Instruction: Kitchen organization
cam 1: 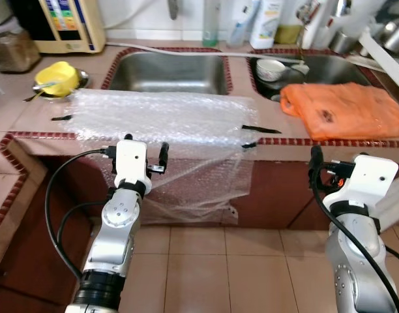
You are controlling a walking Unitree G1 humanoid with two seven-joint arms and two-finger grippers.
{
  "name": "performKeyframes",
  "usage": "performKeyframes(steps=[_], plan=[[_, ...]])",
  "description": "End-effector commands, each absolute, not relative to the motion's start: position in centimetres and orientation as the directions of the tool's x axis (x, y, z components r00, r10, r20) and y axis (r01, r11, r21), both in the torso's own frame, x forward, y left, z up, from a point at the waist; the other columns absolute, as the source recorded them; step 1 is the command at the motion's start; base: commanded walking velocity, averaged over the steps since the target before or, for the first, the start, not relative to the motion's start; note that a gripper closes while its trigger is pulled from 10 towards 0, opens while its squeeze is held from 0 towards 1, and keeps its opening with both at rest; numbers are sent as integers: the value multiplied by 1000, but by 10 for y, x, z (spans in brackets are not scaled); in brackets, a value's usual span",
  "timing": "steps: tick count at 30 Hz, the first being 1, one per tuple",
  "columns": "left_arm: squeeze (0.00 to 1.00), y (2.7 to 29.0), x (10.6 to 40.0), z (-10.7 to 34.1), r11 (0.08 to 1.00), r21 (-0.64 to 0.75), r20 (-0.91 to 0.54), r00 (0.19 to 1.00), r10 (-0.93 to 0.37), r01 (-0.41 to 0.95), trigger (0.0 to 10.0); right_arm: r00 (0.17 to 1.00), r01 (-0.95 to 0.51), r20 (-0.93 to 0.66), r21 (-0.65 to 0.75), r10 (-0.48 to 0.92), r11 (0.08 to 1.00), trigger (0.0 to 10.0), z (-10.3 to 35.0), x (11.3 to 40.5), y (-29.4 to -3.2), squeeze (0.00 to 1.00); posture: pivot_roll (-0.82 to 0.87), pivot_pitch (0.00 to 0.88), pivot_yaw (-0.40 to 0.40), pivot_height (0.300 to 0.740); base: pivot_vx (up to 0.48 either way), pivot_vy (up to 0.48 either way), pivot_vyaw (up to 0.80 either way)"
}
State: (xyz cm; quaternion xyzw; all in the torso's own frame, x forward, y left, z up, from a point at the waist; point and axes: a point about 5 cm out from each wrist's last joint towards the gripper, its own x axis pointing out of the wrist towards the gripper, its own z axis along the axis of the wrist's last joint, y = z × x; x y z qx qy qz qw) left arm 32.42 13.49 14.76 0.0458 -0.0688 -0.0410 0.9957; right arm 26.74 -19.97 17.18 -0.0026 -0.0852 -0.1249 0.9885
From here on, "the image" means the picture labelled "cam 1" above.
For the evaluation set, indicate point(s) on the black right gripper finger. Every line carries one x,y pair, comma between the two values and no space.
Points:
315,156

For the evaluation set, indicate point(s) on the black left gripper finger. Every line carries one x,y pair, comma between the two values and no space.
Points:
128,137
163,153

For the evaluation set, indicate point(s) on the stainless steel bowl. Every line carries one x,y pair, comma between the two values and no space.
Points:
84,78

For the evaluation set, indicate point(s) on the yellow plastic bowl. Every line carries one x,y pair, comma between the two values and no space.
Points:
59,77

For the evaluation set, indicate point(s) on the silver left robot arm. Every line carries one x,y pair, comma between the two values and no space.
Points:
111,228

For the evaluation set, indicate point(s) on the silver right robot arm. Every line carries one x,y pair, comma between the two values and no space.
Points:
356,261

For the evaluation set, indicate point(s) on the clear bubble wrap sheet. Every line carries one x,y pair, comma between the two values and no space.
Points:
160,117

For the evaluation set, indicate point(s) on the orange plastic bag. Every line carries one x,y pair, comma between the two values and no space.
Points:
349,111

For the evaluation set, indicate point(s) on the long black tape strip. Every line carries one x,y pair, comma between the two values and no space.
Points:
261,129

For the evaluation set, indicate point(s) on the white translucent plastic sheet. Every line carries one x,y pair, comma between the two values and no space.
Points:
394,199

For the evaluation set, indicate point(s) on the short black tape strip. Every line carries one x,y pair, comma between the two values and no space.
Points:
62,118
250,145

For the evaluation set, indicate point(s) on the large steel sink basin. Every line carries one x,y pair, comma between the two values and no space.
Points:
167,72

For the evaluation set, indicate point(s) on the small steel sink basin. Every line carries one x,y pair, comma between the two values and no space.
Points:
330,68

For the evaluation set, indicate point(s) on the white ceramic spoon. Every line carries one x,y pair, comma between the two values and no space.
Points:
296,65

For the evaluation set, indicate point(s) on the white patterned ceramic bowl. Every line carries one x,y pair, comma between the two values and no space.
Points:
271,70

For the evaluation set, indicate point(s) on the long white plastic bar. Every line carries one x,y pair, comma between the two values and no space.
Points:
385,62

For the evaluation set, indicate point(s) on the stainless steel cup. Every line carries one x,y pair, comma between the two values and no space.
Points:
344,42

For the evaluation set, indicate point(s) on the bottle with yellow liquid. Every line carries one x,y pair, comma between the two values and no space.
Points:
291,34

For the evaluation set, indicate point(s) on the beige water ioniser appliance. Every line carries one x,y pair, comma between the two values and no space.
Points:
62,26

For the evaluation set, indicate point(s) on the green translucent bottle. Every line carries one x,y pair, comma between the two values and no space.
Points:
210,26

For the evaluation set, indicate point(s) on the white detergent bottle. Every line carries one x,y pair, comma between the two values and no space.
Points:
268,23

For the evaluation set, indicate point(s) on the clear jar brown contents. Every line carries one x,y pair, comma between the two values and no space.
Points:
14,52

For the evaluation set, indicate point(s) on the steel faucet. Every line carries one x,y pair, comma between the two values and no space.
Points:
309,13

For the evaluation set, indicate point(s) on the stainless steel pot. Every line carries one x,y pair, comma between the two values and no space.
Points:
395,36

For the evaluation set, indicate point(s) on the clear plastic bottle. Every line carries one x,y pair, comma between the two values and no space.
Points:
242,26

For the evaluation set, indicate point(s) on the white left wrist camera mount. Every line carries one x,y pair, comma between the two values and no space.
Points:
131,163

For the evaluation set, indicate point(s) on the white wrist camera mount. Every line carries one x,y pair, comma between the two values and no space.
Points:
369,179
131,163

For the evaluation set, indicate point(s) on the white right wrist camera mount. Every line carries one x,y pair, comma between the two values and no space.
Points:
369,179

